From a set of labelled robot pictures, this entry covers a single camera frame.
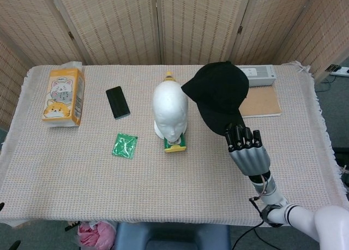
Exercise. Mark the woven folding screen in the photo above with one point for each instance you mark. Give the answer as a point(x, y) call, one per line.
point(174, 23)

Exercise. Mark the pink plastic bag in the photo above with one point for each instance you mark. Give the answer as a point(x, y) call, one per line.
point(96, 233)

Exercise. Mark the orange cat print box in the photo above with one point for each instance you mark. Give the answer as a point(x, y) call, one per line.
point(63, 98)

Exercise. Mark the brown spiral notebook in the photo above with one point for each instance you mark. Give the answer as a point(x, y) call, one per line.
point(263, 102)

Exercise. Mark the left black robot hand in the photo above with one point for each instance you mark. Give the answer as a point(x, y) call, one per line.
point(1, 206)

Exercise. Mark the green plastic packet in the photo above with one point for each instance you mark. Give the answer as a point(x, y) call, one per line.
point(124, 146)

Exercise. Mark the grey power strip box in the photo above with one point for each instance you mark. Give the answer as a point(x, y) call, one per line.
point(261, 74)

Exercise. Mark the white power strip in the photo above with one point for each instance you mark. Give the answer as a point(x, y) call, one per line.
point(339, 70)

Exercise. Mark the black baseball cap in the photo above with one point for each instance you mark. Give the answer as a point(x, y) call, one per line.
point(218, 97)

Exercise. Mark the white foam mannequin head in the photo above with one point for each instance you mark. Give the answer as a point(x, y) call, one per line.
point(170, 110)

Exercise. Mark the blue chair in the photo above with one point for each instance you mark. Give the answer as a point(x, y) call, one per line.
point(173, 237)

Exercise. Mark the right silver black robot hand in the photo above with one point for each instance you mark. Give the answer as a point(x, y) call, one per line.
point(246, 149)

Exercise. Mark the woven tablecloth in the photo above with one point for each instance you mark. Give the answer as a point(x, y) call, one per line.
point(81, 184)

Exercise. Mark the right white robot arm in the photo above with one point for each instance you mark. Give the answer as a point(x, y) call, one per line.
point(297, 214)

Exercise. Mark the black rectangular case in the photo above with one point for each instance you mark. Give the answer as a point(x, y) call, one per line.
point(117, 103)

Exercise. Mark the yellow green box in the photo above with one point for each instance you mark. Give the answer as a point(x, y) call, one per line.
point(175, 145)

